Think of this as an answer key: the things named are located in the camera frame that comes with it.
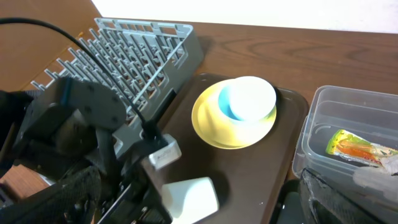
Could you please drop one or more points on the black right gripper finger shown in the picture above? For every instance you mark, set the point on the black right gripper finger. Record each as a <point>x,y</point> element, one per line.
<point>322,203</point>

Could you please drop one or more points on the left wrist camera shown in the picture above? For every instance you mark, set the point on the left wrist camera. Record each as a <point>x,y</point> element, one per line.
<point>159,153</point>

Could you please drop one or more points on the light blue bowl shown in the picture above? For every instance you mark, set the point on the light blue bowl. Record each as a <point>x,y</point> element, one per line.
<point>224,103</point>

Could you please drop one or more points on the clear plastic bin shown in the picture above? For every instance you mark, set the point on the clear plastic bin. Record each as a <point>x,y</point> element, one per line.
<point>368,114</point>

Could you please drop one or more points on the grey plastic dish rack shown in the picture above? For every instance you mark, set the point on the grey plastic dish rack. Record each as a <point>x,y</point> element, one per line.
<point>149,60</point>

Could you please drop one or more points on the white tissue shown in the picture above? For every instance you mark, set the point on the white tissue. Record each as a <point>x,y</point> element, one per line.
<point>382,178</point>

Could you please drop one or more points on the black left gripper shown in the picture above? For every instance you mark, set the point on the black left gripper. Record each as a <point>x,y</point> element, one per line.
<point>77,199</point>

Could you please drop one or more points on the white cup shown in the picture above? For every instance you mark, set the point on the white cup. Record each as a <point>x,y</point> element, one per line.
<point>190,201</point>

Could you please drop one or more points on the yellow plate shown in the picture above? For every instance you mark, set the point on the yellow plate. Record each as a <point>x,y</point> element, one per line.
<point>251,98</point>

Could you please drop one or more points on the yellow green snack wrapper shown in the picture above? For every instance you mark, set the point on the yellow green snack wrapper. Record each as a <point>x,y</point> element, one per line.
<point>351,147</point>

